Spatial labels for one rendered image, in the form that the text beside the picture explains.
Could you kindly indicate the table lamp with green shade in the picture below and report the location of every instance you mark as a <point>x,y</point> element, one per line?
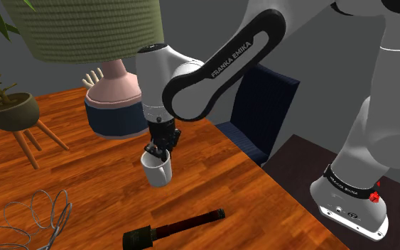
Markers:
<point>113,104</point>

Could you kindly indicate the dark blue chair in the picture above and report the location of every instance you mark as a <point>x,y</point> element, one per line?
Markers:
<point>262,110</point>

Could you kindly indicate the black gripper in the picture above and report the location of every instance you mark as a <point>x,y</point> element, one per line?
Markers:
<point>162,132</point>

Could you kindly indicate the dark robot stand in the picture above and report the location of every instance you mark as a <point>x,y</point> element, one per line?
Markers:
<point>324,194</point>

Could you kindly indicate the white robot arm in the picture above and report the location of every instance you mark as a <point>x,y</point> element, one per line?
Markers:
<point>376,104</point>

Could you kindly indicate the white mug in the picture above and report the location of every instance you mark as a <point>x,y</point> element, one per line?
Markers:
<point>157,171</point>

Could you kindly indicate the potted plant on wooden stand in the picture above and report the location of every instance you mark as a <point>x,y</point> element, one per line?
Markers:
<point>9,110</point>

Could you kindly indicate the cream hand-shaped figure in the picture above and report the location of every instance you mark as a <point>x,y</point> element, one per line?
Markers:
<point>92,79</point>

